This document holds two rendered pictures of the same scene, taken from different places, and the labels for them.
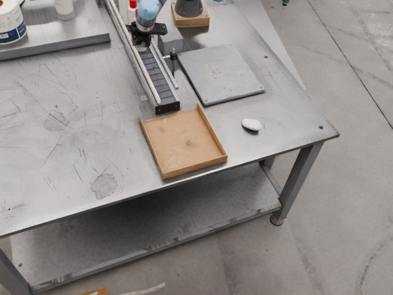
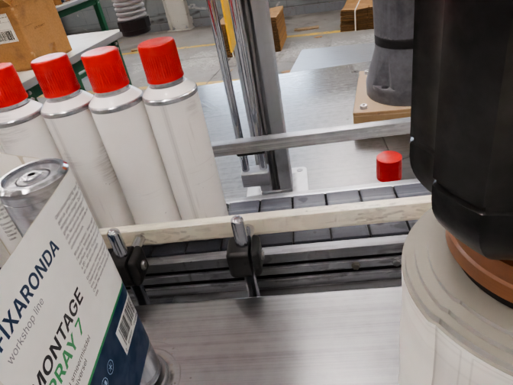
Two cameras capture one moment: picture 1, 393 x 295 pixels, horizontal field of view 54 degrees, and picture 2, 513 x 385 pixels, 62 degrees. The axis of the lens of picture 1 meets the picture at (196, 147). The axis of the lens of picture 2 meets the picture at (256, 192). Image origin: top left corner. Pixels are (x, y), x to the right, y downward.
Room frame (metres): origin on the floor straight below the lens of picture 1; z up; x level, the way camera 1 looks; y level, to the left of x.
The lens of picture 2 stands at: (1.69, 0.84, 1.16)
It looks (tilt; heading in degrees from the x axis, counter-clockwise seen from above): 33 degrees down; 306
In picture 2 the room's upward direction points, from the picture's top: 11 degrees counter-clockwise
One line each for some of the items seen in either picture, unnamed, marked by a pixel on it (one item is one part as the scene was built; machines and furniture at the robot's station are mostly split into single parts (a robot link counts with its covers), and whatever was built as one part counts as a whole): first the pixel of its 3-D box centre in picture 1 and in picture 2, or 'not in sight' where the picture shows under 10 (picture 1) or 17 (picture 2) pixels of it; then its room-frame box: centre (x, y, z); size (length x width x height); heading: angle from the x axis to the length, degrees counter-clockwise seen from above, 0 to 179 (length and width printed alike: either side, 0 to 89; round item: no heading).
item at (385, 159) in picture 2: not in sight; (388, 166); (1.83, 0.33, 0.85); 0.03 x 0.03 x 0.03
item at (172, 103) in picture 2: not in sight; (185, 145); (1.97, 0.56, 0.98); 0.05 x 0.05 x 0.20
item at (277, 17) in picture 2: not in sight; (251, 31); (4.16, -3.04, 0.16); 0.65 x 0.54 x 0.32; 20
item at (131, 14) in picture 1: (134, 19); not in sight; (1.55, 0.35, 0.98); 0.05 x 0.05 x 0.20
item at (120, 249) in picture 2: not in sight; (139, 266); (1.99, 0.65, 0.89); 0.06 x 0.03 x 0.12; 117
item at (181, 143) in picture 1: (182, 138); not in sight; (0.98, 0.06, 0.85); 0.30 x 0.26 x 0.04; 27
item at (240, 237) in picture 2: not in sight; (249, 267); (1.88, 0.61, 0.89); 0.03 x 0.03 x 0.12; 27
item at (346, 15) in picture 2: not in sight; (374, 11); (3.14, -3.83, 0.11); 0.65 x 0.54 x 0.22; 12
